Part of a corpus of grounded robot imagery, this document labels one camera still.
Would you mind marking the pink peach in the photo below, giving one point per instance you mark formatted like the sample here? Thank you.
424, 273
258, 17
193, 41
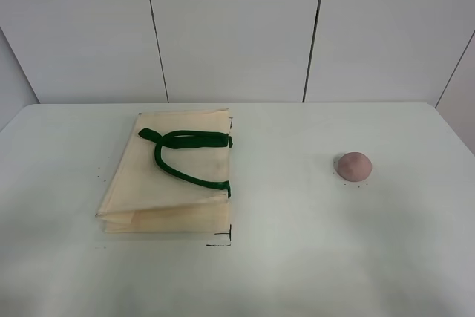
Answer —
353, 166

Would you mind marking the cream linen bag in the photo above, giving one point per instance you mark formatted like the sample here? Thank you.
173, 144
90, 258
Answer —
173, 175

